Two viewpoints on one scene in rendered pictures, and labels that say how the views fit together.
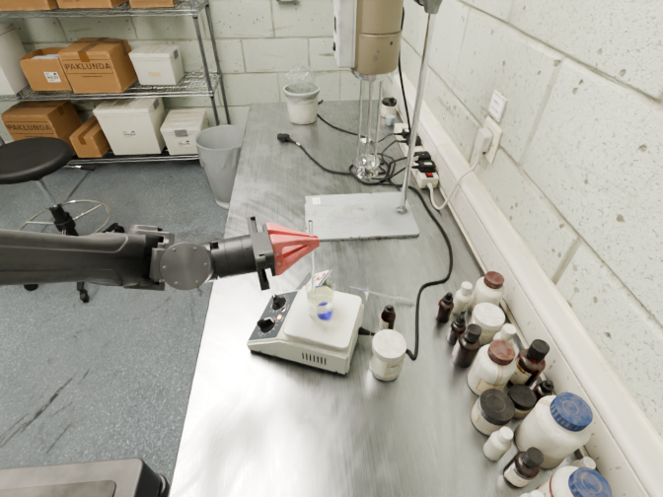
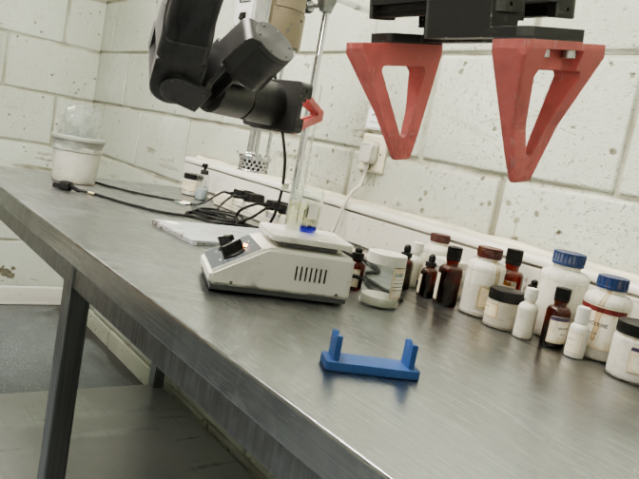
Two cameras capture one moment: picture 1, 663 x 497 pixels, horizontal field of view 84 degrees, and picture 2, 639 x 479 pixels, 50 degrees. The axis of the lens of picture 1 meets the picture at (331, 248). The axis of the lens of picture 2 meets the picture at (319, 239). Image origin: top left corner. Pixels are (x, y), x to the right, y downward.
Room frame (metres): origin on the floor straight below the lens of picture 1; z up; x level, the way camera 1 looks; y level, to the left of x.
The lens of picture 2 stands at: (-0.42, 0.53, 0.97)
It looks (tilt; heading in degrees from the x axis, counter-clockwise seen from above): 8 degrees down; 327
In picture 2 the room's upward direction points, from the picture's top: 11 degrees clockwise
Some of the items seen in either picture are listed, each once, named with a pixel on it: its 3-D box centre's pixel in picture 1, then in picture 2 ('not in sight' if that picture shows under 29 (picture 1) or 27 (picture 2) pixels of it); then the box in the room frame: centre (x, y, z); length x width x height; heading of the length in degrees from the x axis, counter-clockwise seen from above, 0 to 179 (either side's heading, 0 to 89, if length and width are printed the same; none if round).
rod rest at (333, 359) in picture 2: not in sight; (372, 354); (0.11, 0.10, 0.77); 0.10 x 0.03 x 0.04; 69
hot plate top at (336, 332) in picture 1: (324, 315); (304, 236); (0.42, 0.01, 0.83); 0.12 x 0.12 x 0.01; 74
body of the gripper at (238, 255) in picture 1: (241, 255); (261, 101); (0.40, 0.13, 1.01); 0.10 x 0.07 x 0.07; 17
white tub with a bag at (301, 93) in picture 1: (301, 93); (78, 143); (1.49, 0.12, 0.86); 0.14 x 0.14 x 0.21
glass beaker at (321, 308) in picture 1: (320, 297); (302, 207); (0.43, 0.02, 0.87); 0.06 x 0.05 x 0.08; 31
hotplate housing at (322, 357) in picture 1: (311, 325); (281, 262); (0.43, 0.04, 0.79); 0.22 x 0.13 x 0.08; 74
